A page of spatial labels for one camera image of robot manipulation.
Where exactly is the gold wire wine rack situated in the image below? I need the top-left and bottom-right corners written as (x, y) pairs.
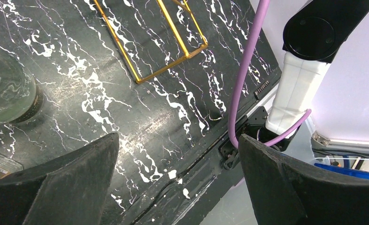
top-left (92, 0), bottom-right (208, 84)

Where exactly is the blue object outside table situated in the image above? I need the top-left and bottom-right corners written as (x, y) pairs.
top-left (314, 163), bottom-right (369, 180)

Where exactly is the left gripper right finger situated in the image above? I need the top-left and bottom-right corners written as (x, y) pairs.
top-left (238, 135), bottom-right (369, 225)

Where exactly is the clear tall glass bottle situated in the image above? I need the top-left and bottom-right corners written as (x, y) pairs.
top-left (0, 49), bottom-right (44, 125)

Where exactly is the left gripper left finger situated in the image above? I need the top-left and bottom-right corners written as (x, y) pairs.
top-left (0, 133), bottom-right (119, 225)

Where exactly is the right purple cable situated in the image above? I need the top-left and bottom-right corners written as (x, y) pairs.
top-left (227, 0), bottom-right (312, 150)

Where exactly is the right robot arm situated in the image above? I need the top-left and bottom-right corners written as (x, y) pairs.
top-left (240, 0), bottom-right (369, 149)

